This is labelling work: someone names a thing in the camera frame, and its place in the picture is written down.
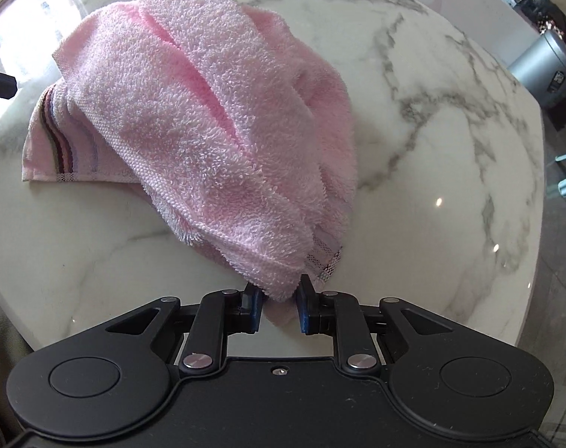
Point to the grey metal trash bin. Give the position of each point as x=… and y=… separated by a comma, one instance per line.
x=541, y=69

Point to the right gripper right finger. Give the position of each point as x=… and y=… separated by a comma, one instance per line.
x=341, y=317

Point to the pink terry towel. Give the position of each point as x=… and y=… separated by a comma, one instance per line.
x=239, y=135

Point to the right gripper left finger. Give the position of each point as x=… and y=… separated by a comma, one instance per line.
x=209, y=324

